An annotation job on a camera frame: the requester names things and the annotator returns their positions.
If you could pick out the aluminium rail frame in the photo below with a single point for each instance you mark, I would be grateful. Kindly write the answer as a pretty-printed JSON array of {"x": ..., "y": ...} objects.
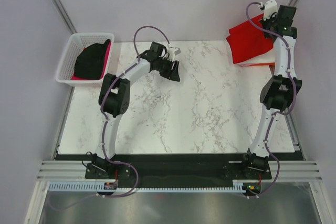
[{"x": 294, "y": 194}]

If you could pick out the pink t-shirt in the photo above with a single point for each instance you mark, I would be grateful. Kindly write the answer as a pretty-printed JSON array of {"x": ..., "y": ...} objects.
[{"x": 106, "y": 56}]

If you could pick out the black t-shirt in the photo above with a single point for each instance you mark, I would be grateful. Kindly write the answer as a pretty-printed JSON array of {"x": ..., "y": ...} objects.
[{"x": 90, "y": 61}]

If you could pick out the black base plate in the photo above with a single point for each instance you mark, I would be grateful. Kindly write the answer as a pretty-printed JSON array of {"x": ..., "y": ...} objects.
[{"x": 183, "y": 170}]

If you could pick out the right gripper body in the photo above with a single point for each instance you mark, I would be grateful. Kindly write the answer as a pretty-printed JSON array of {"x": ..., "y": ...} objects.
[{"x": 269, "y": 22}]

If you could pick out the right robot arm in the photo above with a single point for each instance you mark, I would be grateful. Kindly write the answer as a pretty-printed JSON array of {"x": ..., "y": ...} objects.
[{"x": 278, "y": 96}]

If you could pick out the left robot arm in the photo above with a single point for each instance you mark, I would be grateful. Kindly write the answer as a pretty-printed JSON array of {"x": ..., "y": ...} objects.
[{"x": 114, "y": 100}]

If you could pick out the red t-shirt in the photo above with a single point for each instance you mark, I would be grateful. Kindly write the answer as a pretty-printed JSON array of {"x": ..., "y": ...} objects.
[{"x": 245, "y": 42}]

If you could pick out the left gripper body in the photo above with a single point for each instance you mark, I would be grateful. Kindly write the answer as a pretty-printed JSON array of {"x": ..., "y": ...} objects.
[{"x": 164, "y": 67}]

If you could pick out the white plastic basket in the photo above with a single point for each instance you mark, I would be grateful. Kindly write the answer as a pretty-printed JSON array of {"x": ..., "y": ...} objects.
[{"x": 76, "y": 44}]

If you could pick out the folded white t-shirt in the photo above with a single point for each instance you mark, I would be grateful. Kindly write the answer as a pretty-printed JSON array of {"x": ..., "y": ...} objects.
[{"x": 268, "y": 57}]

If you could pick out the folded orange t-shirt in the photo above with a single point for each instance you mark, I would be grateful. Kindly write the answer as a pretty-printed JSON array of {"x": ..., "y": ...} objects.
[{"x": 261, "y": 64}]

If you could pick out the white slotted cable duct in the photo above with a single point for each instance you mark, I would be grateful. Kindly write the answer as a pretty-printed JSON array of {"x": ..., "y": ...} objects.
[{"x": 106, "y": 187}]

